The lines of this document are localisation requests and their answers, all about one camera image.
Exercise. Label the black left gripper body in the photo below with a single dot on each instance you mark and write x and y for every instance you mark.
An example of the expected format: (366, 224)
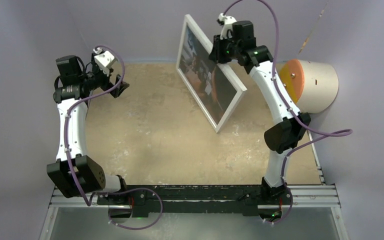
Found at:
(95, 79)

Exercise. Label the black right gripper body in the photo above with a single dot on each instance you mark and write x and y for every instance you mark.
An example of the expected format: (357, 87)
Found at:
(225, 50)

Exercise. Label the wooden picture frame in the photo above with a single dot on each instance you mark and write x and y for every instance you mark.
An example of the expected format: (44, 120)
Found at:
(188, 20)

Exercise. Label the glossy printed photo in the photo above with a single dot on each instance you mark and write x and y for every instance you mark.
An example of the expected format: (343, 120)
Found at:
(213, 88)

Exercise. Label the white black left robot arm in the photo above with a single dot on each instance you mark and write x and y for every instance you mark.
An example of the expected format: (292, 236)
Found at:
(74, 173)

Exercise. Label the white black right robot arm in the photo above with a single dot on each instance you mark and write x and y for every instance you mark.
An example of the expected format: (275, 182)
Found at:
(289, 123)

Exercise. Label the white cylinder orange disc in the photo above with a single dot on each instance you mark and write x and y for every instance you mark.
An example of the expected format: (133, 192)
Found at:
(312, 86)

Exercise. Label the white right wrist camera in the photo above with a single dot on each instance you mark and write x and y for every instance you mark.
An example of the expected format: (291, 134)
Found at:
(226, 22)

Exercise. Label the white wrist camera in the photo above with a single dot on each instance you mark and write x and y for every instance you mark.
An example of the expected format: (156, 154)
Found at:
(226, 22)
(104, 59)

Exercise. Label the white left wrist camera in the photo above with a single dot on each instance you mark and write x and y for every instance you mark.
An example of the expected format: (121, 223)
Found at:
(104, 59)

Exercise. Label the black aluminium mounting rail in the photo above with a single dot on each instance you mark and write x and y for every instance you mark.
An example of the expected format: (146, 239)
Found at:
(247, 200)

